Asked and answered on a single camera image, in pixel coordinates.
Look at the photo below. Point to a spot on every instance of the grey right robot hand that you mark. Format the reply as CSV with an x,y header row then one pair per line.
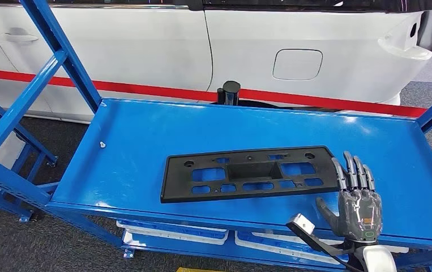
x,y
360,214

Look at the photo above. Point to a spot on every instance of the blue metal shelf rack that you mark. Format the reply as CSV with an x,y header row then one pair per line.
x,y
133,150
35,144

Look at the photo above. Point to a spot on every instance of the white car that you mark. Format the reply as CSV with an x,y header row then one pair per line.
x,y
125,45

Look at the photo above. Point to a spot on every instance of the black plastic car part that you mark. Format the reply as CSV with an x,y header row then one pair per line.
x,y
178,180

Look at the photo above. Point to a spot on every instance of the black stanchion post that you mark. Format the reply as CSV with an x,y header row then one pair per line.
x,y
230,90

